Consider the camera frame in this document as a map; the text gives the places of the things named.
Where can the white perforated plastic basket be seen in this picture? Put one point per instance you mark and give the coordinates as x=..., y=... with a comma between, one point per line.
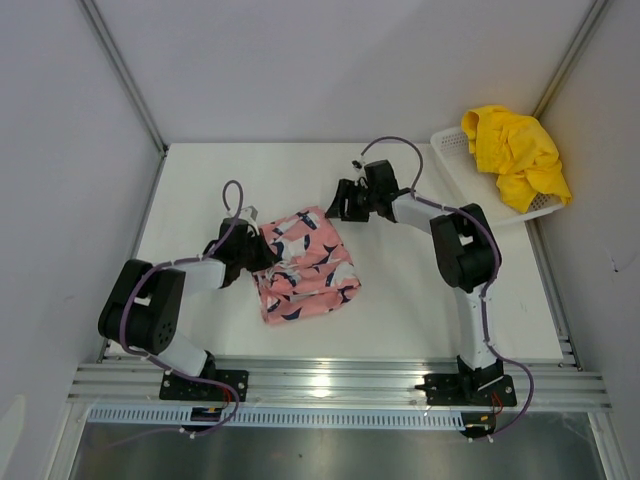
x=451, y=148

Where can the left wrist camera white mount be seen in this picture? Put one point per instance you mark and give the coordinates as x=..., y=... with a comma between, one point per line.
x=249, y=214

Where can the pink whale print shorts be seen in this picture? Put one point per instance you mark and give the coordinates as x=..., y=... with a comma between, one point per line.
x=314, y=274

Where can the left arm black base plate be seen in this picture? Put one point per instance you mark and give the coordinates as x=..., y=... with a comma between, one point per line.
x=176, y=388

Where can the right aluminium corner post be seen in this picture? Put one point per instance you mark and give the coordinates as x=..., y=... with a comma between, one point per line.
x=579, y=42

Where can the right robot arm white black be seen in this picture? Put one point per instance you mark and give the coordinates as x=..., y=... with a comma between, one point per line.
x=466, y=254

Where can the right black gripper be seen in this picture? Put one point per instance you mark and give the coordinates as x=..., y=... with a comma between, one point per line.
x=346, y=190

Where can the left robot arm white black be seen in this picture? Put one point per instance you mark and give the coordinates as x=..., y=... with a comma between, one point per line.
x=142, y=311

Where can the white slotted cable duct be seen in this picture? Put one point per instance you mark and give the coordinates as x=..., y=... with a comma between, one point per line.
x=278, y=417

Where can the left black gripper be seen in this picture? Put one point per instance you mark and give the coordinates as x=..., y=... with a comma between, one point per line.
x=267, y=257

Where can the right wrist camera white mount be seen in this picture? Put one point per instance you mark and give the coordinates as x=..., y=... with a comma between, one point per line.
x=358, y=165

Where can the left aluminium corner post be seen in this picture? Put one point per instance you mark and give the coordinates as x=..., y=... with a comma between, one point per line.
x=112, y=53

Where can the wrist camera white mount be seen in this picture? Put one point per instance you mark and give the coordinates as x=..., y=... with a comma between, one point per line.
x=358, y=165
x=249, y=214

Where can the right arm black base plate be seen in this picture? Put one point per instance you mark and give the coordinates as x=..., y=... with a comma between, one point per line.
x=441, y=389

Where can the aluminium mounting rail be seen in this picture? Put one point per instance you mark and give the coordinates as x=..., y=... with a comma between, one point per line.
x=327, y=383

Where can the aluminium corner post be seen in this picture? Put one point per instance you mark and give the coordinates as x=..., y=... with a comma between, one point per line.
x=112, y=53
x=579, y=42

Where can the yellow shorts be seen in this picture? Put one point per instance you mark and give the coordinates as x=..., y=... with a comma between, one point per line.
x=519, y=152

